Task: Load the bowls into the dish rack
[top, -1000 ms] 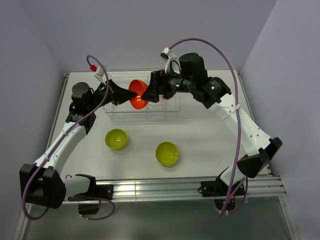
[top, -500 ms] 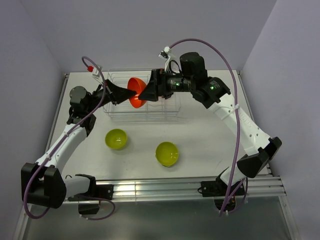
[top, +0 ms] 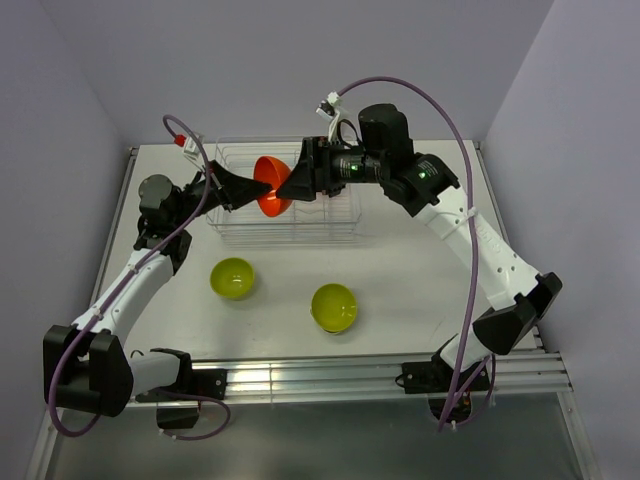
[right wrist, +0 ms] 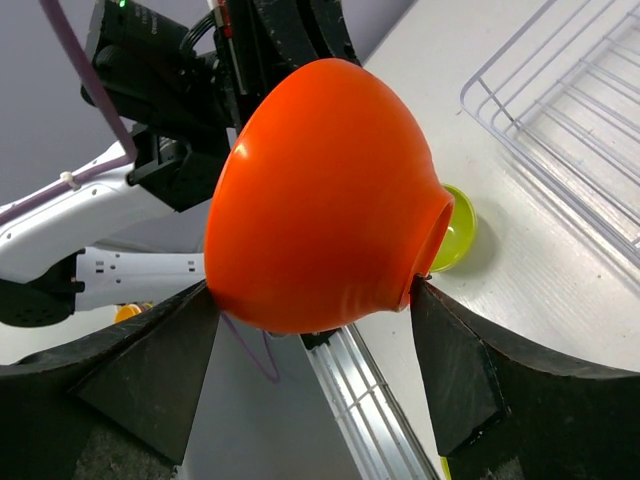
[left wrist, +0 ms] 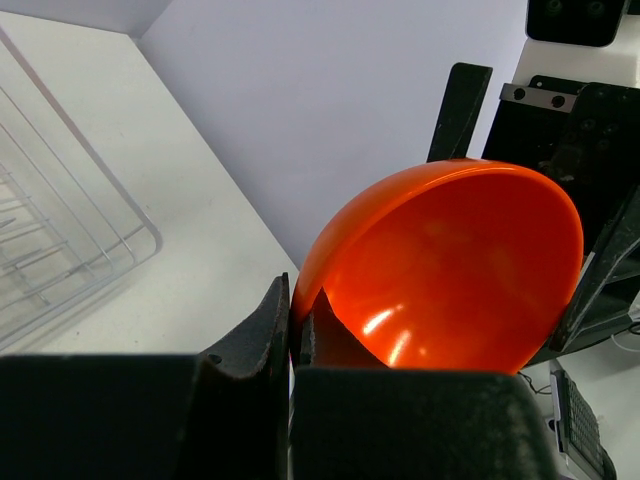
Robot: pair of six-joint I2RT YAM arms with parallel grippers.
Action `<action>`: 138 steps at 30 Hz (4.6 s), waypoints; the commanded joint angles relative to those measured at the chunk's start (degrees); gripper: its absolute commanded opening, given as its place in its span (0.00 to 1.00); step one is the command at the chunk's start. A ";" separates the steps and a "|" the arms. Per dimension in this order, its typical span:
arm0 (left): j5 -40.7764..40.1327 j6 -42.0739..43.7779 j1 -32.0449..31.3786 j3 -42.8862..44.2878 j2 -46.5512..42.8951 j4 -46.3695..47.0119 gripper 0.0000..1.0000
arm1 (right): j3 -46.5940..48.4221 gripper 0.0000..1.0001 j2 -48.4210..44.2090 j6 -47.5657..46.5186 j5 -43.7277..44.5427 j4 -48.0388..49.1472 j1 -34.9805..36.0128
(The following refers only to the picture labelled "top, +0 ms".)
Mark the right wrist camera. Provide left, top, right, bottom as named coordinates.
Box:
left=316, top=91, right=350, bottom=142

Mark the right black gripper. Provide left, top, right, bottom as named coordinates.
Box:
left=275, top=135, right=388, bottom=201

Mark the green bowl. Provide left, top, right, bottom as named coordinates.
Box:
left=310, top=283, right=358, bottom=334
left=209, top=257, right=255, bottom=300

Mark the wire dish rack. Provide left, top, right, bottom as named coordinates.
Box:
left=206, top=136, right=361, bottom=248

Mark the aluminium mounting rail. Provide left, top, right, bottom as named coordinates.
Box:
left=124, top=349, right=574, bottom=405

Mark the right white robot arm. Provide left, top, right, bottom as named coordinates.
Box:
left=276, top=104, right=562, bottom=390

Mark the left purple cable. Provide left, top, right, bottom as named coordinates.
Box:
left=45, top=114, right=232, bottom=441

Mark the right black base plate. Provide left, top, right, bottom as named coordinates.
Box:
left=395, top=356, right=491, bottom=423

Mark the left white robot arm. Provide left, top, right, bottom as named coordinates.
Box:
left=43, top=162, right=271, bottom=417

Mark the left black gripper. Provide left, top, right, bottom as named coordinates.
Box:
left=171, top=160, right=271, bottom=228

